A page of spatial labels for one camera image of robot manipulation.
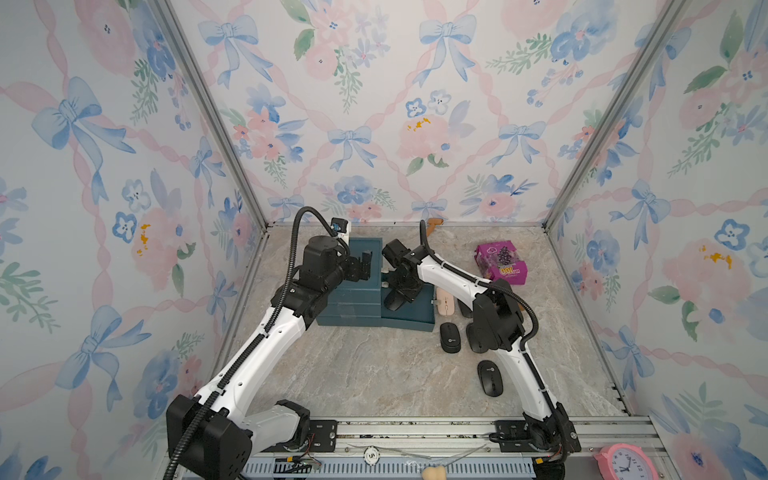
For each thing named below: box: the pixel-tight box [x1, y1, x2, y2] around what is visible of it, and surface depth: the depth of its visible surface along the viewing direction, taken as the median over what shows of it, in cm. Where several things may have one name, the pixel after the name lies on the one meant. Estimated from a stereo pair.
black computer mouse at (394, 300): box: [384, 289, 406, 311], surface depth 99 cm
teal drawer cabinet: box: [316, 237, 383, 327], surface depth 83 cm
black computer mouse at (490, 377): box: [477, 359, 504, 397], surface depth 83 cm
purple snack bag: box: [474, 240, 528, 285], surface depth 105 cm
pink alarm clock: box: [594, 443, 659, 480], surface depth 70 cm
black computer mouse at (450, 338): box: [440, 322, 461, 354], surface depth 90 cm
